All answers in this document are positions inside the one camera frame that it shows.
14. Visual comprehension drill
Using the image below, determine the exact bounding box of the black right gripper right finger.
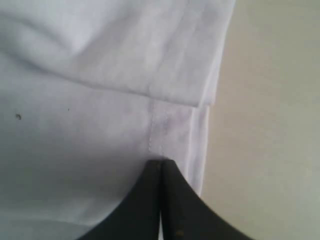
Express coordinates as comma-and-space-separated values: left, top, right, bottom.
160, 159, 250, 240

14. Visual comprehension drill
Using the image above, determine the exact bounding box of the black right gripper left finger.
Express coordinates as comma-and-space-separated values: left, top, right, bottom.
80, 160, 161, 240

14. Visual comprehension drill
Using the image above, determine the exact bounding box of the white t-shirt red lettering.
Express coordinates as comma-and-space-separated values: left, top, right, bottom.
0, 0, 235, 240

